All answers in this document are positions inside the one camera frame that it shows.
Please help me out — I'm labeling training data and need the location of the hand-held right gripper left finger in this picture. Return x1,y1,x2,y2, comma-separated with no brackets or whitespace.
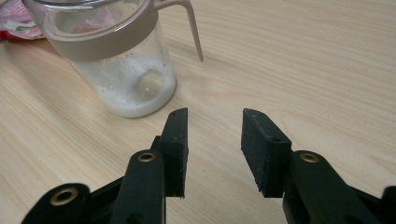
110,107,190,224

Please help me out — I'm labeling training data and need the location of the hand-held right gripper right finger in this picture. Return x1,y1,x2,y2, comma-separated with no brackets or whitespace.
240,107,381,224

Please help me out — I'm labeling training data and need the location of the red and white plastic bag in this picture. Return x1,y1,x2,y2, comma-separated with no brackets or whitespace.
0,0,47,41

